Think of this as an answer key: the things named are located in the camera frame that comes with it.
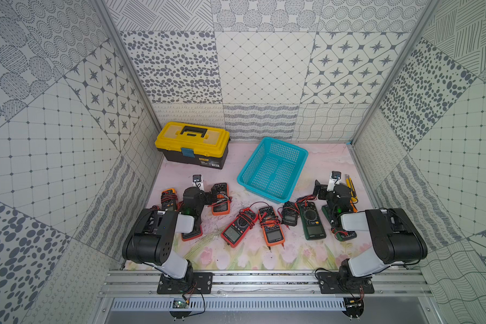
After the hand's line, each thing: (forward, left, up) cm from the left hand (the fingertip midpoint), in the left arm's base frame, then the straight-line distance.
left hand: (203, 184), depth 94 cm
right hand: (+2, -59, -1) cm, 59 cm away
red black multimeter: (-22, +2, -5) cm, 23 cm away
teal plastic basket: (+15, -35, -7) cm, 38 cm away
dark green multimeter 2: (-21, -61, -5) cm, 64 cm away
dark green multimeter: (-15, -50, -6) cm, 53 cm away
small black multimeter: (-12, -41, -4) cm, 42 cm away
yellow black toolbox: (+16, +3, +11) cm, 19 cm away
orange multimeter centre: (-16, -31, -4) cm, 36 cm away
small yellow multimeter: (-6, +16, -3) cm, 17 cm away
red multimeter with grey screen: (-19, -18, -3) cm, 26 cm away
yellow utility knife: (+6, -73, -7) cm, 74 cm away
